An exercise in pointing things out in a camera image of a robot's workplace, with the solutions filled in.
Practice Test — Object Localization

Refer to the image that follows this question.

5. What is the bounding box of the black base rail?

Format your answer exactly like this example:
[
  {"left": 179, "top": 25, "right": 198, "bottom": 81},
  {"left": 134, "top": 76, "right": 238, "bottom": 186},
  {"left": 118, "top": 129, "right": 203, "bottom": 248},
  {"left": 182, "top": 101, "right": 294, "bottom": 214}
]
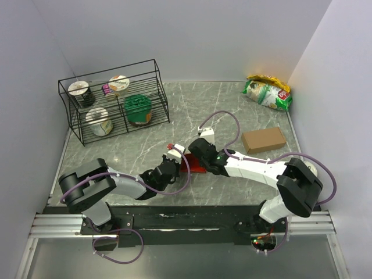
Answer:
[{"left": 78, "top": 205, "right": 289, "bottom": 252}]

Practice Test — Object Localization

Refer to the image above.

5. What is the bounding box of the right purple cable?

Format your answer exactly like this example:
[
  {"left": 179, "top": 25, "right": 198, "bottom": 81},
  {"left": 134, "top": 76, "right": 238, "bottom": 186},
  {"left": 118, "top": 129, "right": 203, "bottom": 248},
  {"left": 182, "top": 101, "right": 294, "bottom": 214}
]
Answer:
[{"left": 199, "top": 110, "right": 337, "bottom": 254}]

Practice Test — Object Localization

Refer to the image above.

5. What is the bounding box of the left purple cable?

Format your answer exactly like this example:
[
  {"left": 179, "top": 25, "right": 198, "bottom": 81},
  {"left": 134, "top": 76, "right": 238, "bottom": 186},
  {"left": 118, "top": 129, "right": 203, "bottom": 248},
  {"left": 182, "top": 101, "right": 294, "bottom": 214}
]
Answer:
[{"left": 59, "top": 142, "right": 192, "bottom": 264}]

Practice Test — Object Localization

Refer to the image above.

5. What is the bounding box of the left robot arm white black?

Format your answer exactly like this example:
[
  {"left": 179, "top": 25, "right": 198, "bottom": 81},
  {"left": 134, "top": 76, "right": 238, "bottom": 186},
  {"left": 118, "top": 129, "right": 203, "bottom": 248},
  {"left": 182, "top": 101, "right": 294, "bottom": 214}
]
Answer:
[{"left": 58, "top": 150, "right": 183, "bottom": 234}]

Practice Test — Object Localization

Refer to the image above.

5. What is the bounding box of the yellow chips bag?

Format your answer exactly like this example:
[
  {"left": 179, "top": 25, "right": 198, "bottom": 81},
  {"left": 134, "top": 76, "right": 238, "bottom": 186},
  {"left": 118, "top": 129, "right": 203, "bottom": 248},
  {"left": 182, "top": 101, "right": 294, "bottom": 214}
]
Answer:
[{"left": 246, "top": 74, "right": 291, "bottom": 92}]

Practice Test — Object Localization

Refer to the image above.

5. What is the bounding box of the white cup lower shelf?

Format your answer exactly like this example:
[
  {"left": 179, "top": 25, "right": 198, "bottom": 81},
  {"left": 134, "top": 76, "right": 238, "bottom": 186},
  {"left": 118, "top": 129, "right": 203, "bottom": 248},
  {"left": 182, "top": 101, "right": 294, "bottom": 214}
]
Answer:
[{"left": 85, "top": 108, "right": 113, "bottom": 137}]

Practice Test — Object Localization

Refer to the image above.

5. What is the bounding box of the aluminium frame rail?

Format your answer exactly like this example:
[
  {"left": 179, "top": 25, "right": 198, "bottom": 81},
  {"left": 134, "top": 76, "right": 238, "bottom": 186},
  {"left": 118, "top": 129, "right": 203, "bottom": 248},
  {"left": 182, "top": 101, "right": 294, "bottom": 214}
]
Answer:
[{"left": 15, "top": 185, "right": 350, "bottom": 279}]

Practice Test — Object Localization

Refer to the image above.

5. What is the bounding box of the brown cardboard box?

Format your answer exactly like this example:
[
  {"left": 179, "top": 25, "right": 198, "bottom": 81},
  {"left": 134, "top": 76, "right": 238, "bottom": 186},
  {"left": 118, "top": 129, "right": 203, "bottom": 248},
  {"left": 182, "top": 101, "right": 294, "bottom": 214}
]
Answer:
[{"left": 241, "top": 127, "right": 287, "bottom": 154}]

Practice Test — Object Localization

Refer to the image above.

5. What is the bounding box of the black wire rack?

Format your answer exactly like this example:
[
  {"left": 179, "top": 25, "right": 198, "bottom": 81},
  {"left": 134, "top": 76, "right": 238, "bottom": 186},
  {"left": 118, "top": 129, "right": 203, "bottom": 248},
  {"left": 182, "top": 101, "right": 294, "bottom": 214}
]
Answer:
[{"left": 58, "top": 59, "right": 170, "bottom": 146}]

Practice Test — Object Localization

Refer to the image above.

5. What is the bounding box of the green chips bag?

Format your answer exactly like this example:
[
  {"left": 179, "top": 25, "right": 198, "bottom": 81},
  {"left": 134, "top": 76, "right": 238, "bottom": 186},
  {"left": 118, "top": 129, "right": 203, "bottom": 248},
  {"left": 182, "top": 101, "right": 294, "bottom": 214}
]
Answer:
[{"left": 242, "top": 80, "right": 292, "bottom": 111}]

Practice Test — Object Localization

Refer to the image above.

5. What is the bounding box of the small purple white cup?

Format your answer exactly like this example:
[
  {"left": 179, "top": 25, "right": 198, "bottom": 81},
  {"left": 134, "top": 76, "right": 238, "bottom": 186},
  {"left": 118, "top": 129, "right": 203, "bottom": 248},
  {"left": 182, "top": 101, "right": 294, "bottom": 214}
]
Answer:
[{"left": 102, "top": 84, "right": 113, "bottom": 95}]

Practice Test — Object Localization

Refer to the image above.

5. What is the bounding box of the green lidded jar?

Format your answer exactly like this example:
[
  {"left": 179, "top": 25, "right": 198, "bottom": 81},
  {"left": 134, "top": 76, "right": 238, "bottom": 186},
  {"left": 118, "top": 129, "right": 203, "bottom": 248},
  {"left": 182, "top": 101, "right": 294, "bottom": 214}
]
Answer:
[{"left": 124, "top": 94, "right": 152, "bottom": 126}]

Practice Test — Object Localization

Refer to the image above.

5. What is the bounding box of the purple cable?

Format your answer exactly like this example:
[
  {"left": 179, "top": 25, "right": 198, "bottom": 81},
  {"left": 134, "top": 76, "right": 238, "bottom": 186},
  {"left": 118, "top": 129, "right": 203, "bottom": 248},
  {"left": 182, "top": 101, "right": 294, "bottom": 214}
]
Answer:
[
  {"left": 199, "top": 110, "right": 337, "bottom": 254},
  {"left": 59, "top": 142, "right": 192, "bottom": 264}
]

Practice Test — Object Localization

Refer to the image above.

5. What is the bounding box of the red paper box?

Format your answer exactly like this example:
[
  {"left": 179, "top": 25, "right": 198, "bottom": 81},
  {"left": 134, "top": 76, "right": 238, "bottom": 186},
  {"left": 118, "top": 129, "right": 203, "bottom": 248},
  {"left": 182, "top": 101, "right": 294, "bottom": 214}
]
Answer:
[{"left": 180, "top": 153, "right": 206, "bottom": 173}]

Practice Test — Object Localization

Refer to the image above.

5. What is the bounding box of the white yogurt cup orange label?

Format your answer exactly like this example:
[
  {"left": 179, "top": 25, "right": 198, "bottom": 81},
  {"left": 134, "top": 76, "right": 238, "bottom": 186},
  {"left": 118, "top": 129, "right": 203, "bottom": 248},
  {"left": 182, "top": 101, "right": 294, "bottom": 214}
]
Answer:
[{"left": 108, "top": 75, "right": 130, "bottom": 96}]

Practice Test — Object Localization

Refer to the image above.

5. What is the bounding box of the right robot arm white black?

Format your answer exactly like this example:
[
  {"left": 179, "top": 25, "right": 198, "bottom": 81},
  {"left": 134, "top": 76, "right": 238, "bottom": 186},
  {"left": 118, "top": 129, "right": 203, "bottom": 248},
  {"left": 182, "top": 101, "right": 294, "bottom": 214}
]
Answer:
[{"left": 188, "top": 138, "right": 323, "bottom": 233}]

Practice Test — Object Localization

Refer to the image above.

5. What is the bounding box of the foil lid dark cup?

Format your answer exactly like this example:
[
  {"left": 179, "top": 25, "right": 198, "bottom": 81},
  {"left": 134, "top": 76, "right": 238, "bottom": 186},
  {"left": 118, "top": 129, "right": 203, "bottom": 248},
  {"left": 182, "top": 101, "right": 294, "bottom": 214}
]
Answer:
[{"left": 67, "top": 81, "right": 95, "bottom": 108}]

